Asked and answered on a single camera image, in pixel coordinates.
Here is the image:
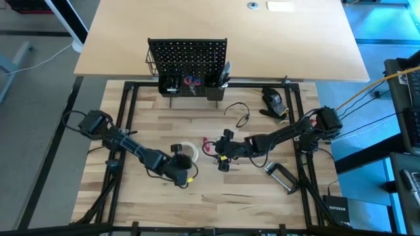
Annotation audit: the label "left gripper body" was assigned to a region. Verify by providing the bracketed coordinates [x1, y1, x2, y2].
[159, 151, 195, 186]

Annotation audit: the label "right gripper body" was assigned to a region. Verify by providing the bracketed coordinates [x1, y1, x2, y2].
[213, 136, 255, 163]

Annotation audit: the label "white tape roll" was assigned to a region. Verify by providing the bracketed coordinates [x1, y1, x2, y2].
[177, 141, 200, 164]

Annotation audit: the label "red T-handle hex key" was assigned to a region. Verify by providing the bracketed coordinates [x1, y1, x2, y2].
[201, 136, 217, 155]

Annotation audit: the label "grey metal tool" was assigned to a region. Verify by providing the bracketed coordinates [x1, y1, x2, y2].
[219, 60, 232, 85]

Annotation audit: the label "red and blue scissors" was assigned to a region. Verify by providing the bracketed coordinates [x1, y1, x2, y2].
[182, 75, 201, 96]

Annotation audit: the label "black plastic pegboard bin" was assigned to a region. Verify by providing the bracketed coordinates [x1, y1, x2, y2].
[205, 78, 226, 102]
[157, 75, 182, 98]

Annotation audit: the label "silver and black C-clamp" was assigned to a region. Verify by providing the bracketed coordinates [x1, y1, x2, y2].
[263, 162, 300, 195]

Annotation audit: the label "black grey work glove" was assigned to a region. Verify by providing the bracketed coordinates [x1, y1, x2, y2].
[259, 87, 290, 125]

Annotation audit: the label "black metal pegboard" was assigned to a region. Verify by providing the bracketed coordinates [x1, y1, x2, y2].
[146, 38, 228, 109]

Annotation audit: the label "light wooden desk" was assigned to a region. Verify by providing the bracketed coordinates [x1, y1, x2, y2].
[73, 0, 371, 83]

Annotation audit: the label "white card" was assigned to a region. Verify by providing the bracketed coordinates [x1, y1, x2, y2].
[266, 1, 295, 13]

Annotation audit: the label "white desk leg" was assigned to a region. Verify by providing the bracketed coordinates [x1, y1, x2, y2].
[44, 0, 87, 53]

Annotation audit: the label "dark side desk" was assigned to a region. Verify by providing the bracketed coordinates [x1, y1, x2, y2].
[383, 49, 420, 155]

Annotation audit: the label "grey handheld device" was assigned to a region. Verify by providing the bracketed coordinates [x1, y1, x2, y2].
[400, 168, 420, 206]

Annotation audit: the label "black keyboard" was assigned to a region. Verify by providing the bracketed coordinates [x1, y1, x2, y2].
[406, 70, 420, 148]

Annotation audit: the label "grey metal table base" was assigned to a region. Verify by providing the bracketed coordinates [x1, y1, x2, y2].
[0, 41, 33, 102]

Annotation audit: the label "black and red crate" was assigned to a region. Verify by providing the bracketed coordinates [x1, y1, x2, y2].
[5, 0, 53, 14]

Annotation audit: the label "black cable on table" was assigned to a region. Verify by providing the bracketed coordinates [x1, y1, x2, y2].
[223, 102, 251, 128]

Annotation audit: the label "black wire basket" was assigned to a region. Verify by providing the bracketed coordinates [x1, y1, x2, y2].
[144, 49, 158, 78]

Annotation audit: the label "black aluminium table frame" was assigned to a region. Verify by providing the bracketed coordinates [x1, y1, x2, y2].
[70, 80, 350, 236]

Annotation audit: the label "black Netgear network switch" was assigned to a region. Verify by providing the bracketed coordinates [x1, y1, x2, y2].
[322, 195, 350, 226]

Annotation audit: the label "white floor cable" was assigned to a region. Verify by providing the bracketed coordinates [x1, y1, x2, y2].
[0, 42, 75, 78]

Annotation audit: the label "yellow cable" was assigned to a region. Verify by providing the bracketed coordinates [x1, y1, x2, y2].
[334, 65, 420, 112]

